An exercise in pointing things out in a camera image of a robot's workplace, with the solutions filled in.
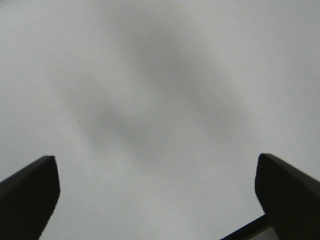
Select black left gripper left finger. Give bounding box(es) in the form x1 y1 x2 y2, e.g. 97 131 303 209
0 155 61 240

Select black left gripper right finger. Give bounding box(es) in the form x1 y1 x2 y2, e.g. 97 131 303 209
254 153 320 240

